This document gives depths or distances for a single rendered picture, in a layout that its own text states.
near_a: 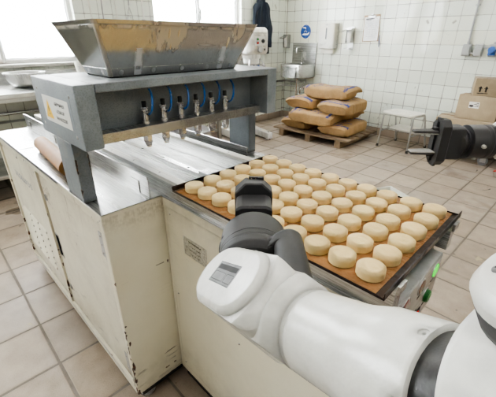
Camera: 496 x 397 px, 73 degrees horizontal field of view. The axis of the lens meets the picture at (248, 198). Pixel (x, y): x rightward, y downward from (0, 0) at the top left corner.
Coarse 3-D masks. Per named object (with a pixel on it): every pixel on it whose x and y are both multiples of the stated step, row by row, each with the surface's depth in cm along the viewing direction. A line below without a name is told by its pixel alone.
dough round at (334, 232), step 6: (324, 228) 70; (330, 228) 70; (336, 228) 70; (342, 228) 70; (324, 234) 69; (330, 234) 68; (336, 234) 68; (342, 234) 68; (330, 240) 69; (336, 240) 68; (342, 240) 68
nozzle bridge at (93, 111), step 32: (64, 96) 83; (96, 96) 90; (128, 96) 96; (160, 96) 103; (192, 96) 111; (256, 96) 128; (64, 128) 91; (96, 128) 84; (128, 128) 95; (160, 128) 101; (64, 160) 100
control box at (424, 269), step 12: (432, 252) 77; (420, 264) 73; (432, 264) 73; (408, 276) 69; (420, 276) 69; (432, 276) 75; (408, 288) 66; (432, 288) 81; (408, 300) 64; (420, 300) 75
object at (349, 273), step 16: (224, 208) 83; (352, 208) 83; (288, 224) 75; (400, 224) 75; (384, 240) 69; (320, 256) 64; (368, 256) 64; (336, 272) 60; (352, 272) 60; (368, 288) 56
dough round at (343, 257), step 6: (336, 246) 64; (342, 246) 64; (330, 252) 62; (336, 252) 62; (342, 252) 62; (348, 252) 62; (354, 252) 62; (330, 258) 62; (336, 258) 61; (342, 258) 60; (348, 258) 60; (354, 258) 61; (336, 264) 61; (342, 264) 60; (348, 264) 60; (354, 264) 62
